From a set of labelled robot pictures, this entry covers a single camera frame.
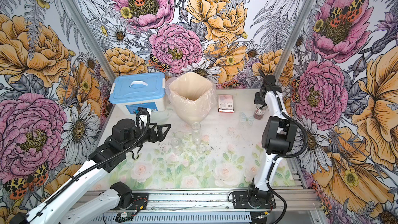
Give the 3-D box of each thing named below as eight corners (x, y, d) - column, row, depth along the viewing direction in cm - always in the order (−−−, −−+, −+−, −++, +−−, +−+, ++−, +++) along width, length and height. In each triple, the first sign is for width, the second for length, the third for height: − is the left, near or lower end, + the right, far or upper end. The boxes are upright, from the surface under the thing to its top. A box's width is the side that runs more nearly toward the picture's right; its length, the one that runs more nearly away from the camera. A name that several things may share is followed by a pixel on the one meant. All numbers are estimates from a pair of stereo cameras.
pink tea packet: (218, 114, 109) (219, 111, 106) (217, 97, 120) (217, 94, 117) (234, 114, 109) (234, 111, 107) (231, 97, 120) (232, 94, 117)
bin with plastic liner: (184, 137, 98) (179, 111, 78) (170, 108, 113) (163, 80, 93) (217, 121, 106) (221, 94, 86) (200, 96, 121) (199, 68, 100)
